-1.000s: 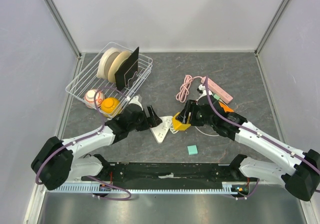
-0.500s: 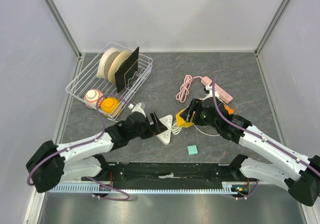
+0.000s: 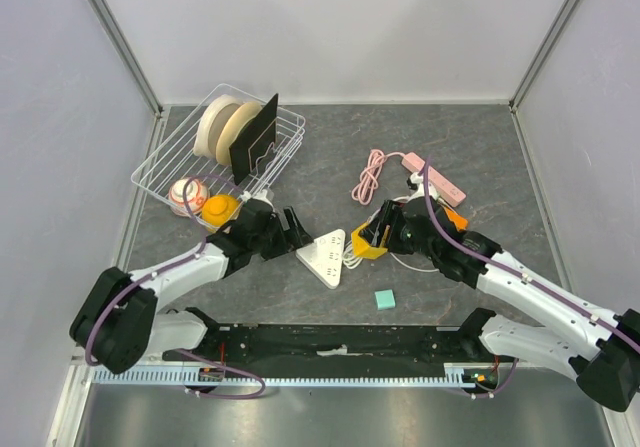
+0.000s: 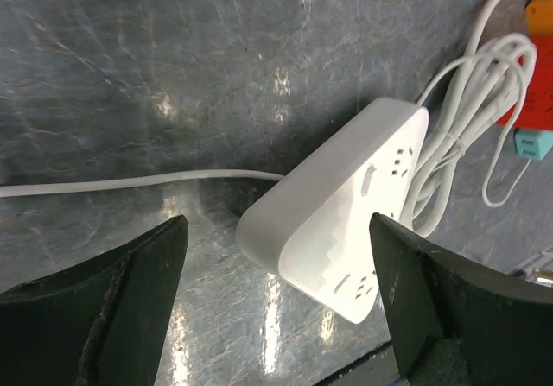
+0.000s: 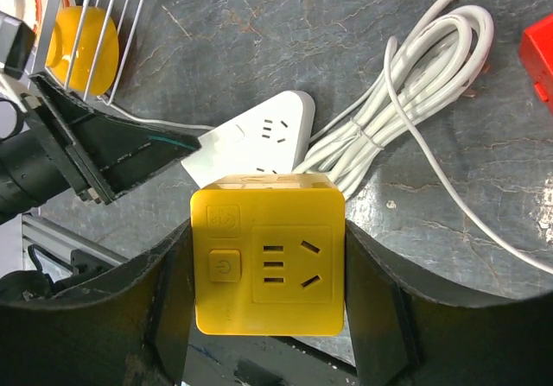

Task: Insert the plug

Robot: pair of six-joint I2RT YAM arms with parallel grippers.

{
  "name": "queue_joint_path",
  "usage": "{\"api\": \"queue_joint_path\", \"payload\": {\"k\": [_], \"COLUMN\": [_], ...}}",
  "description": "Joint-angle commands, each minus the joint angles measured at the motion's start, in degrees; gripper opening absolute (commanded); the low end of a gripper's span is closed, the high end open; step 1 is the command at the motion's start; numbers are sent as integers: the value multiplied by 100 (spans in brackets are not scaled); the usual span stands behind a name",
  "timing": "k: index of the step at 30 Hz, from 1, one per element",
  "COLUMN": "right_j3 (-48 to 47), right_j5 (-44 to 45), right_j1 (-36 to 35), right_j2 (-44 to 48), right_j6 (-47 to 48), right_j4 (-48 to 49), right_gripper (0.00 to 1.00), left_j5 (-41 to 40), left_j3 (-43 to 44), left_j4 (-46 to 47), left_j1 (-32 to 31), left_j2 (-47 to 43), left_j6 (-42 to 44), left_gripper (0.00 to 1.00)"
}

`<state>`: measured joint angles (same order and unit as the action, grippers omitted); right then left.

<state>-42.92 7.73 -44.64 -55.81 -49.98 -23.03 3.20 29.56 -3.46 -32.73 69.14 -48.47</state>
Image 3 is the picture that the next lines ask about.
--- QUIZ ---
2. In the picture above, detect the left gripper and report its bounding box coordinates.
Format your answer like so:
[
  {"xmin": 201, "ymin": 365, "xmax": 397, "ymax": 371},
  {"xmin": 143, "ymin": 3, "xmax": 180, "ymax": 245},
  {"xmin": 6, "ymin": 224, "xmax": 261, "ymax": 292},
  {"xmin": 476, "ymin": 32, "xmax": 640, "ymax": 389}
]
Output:
[{"xmin": 250, "ymin": 206, "xmax": 312, "ymax": 261}]

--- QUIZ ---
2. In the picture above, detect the white coiled power cord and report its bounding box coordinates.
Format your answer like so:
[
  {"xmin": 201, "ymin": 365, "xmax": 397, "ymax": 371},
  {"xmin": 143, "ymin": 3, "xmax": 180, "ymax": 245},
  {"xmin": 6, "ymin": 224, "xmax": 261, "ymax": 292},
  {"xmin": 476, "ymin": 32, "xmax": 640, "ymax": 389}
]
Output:
[{"xmin": 342, "ymin": 197, "xmax": 441, "ymax": 274}]

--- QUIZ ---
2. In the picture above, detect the black square board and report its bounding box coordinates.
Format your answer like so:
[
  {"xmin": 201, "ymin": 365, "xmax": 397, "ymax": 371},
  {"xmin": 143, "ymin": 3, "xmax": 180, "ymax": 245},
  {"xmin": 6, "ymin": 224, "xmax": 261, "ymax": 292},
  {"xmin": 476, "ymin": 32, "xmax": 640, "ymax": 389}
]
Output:
[{"xmin": 230, "ymin": 93, "xmax": 279, "ymax": 185}]

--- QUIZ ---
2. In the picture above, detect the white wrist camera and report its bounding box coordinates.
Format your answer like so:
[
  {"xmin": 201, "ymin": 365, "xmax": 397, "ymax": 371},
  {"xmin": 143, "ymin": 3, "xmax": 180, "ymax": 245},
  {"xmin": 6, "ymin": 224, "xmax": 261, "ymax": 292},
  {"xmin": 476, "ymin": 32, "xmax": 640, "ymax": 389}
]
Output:
[
  {"xmin": 240, "ymin": 188, "xmax": 274, "ymax": 214},
  {"xmin": 405, "ymin": 172, "xmax": 439, "ymax": 203}
]

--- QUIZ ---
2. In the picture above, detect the beige round plate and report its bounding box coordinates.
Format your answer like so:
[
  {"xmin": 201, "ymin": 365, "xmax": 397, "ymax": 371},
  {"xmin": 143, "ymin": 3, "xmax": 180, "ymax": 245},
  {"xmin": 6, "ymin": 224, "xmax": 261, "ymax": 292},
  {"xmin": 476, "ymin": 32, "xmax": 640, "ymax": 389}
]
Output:
[{"xmin": 215, "ymin": 101, "xmax": 262, "ymax": 166}]

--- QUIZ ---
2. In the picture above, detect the pink coiled cord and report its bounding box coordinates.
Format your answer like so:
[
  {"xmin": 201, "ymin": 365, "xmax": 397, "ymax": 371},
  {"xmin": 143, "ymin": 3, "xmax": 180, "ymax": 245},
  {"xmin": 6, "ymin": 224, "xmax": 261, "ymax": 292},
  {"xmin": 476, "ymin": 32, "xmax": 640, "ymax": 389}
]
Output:
[{"xmin": 351, "ymin": 148, "xmax": 409, "ymax": 204}]

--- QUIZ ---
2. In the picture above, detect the slotted cable duct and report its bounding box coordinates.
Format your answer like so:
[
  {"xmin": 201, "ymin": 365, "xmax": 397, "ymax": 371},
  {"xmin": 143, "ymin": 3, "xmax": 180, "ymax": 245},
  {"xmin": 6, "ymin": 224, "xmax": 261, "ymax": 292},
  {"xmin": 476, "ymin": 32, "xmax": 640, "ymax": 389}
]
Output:
[{"xmin": 92, "ymin": 363, "xmax": 496, "ymax": 388}]

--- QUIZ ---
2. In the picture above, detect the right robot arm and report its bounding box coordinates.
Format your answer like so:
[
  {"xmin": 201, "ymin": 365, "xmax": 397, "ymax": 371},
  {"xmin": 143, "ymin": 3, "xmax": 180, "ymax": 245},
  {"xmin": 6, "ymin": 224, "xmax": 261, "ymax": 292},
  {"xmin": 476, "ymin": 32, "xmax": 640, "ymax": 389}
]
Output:
[{"xmin": 351, "ymin": 196, "xmax": 639, "ymax": 412}]

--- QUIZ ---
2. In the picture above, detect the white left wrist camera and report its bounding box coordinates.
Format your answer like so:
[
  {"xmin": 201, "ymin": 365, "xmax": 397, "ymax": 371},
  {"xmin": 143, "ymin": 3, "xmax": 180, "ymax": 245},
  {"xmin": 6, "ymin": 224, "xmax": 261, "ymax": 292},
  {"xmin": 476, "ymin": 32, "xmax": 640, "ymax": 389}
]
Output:
[{"xmin": 240, "ymin": 188, "xmax": 274, "ymax": 214}]

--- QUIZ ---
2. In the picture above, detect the white wire dish rack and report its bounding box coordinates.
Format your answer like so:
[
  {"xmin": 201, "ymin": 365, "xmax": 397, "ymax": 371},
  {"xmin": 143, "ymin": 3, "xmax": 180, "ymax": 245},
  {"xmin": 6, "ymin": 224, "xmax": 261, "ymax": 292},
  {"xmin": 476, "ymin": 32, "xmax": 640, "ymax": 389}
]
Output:
[{"xmin": 131, "ymin": 84, "xmax": 305, "ymax": 231}]

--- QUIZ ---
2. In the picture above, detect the pink power strip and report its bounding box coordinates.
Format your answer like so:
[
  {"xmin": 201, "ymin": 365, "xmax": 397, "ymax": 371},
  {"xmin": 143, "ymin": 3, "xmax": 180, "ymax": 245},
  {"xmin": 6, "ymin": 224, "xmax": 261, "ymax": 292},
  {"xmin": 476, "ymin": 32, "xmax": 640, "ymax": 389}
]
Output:
[{"xmin": 401, "ymin": 152, "xmax": 466, "ymax": 207}]

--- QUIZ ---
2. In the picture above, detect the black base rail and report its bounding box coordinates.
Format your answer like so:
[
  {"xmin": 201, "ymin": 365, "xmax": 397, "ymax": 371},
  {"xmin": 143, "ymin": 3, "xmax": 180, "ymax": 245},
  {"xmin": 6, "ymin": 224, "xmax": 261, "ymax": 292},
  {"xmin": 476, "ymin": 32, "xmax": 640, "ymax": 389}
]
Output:
[{"xmin": 193, "ymin": 324, "xmax": 495, "ymax": 377}]

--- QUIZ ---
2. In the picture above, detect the yellow cube plug adapter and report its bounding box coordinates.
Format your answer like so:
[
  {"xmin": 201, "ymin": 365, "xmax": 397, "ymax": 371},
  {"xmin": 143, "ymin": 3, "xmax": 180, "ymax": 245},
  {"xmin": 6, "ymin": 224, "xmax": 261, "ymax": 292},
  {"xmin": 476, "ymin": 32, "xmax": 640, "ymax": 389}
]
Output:
[{"xmin": 351, "ymin": 222, "xmax": 388, "ymax": 260}]

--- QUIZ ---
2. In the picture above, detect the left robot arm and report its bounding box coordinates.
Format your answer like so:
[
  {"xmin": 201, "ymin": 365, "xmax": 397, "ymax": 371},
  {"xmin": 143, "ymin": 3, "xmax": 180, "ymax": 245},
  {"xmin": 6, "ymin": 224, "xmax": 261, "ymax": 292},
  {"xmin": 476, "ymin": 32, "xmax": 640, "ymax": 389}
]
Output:
[{"xmin": 69, "ymin": 198, "xmax": 313, "ymax": 374}]

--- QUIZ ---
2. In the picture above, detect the teal plug adapter front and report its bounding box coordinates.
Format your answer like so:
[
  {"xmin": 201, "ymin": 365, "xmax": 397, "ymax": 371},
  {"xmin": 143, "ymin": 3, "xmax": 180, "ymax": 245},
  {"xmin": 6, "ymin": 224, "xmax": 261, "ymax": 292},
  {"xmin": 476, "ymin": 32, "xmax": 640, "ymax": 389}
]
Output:
[{"xmin": 375, "ymin": 289, "xmax": 396, "ymax": 311}]

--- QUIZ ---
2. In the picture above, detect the white orange striped ball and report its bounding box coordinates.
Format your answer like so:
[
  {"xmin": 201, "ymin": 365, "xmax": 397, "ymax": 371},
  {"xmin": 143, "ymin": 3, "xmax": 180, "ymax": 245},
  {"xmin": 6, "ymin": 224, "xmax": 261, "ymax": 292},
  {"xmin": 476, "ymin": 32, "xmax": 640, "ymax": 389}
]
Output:
[{"xmin": 167, "ymin": 178, "xmax": 209, "ymax": 217}]

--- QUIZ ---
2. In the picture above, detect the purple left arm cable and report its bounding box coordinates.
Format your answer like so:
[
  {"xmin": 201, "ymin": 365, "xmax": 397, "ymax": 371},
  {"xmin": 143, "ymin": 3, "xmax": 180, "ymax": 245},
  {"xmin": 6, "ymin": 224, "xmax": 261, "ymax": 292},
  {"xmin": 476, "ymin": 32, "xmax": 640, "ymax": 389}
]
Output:
[{"xmin": 84, "ymin": 172, "xmax": 266, "ymax": 401}]

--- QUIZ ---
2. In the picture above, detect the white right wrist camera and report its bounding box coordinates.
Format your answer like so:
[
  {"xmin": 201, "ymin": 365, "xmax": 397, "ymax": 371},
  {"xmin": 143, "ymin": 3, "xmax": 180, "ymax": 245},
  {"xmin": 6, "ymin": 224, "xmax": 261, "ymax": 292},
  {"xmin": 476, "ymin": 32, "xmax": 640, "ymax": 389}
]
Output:
[{"xmin": 405, "ymin": 172, "xmax": 439, "ymax": 203}]

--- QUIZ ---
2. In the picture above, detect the orange power strip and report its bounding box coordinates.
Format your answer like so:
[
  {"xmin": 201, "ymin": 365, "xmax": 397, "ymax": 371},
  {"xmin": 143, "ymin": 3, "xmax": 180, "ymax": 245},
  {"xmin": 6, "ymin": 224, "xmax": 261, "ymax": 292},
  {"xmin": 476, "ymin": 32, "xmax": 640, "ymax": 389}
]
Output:
[{"xmin": 444, "ymin": 207, "xmax": 469, "ymax": 231}]

